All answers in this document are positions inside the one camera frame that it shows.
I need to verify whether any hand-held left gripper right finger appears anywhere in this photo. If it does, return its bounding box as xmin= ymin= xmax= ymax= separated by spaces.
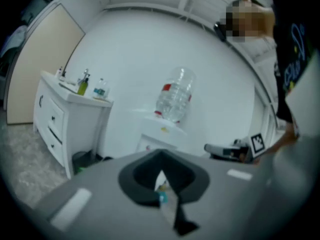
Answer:
xmin=159 ymin=148 xmax=301 ymax=240

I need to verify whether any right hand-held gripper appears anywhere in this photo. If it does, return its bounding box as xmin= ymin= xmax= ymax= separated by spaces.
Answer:
xmin=204 ymin=133 xmax=266 ymax=165

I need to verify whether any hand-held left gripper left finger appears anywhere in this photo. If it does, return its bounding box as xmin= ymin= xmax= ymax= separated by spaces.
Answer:
xmin=33 ymin=148 xmax=177 ymax=240

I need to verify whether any white water dispenser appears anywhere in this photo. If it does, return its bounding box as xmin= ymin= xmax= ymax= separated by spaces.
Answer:
xmin=135 ymin=115 xmax=188 ymax=158

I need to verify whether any person's right forearm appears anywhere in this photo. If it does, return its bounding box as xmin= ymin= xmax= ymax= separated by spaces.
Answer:
xmin=254 ymin=122 xmax=302 ymax=165

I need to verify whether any clear water jug red label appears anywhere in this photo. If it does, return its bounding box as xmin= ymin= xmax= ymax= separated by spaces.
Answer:
xmin=154 ymin=66 xmax=197 ymax=124

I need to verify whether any white vanity cabinet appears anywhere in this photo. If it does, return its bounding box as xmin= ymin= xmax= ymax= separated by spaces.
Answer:
xmin=33 ymin=70 xmax=115 ymax=180

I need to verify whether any small clear water bottle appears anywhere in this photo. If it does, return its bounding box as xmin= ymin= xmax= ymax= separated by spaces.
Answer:
xmin=92 ymin=78 xmax=110 ymax=100

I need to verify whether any black mesh trash bin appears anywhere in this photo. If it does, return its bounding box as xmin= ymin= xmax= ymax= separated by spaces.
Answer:
xmin=71 ymin=150 xmax=101 ymax=175

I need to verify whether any green pump bottle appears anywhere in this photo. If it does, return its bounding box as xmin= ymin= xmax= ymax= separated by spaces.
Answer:
xmin=76 ymin=76 xmax=90 ymax=96

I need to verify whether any person's black shirt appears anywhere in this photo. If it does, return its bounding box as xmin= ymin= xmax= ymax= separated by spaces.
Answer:
xmin=271 ymin=0 xmax=319 ymax=125

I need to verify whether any chrome faucet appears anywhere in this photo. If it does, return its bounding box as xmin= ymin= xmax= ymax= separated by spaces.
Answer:
xmin=76 ymin=68 xmax=91 ymax=85

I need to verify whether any person's head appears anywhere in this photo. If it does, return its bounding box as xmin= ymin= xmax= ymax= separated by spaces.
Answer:
xmin=219 ymin=0 xmax=276 ymax=44

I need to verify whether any beige door panel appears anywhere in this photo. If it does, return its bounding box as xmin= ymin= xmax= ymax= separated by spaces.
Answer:
xmin=6 ymin=3 xmax=86 ymax=125

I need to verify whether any black head-worn camera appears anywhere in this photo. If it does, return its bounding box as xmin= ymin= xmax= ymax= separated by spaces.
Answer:
xmin=213 ymin=21 xmax=228 ymax=43

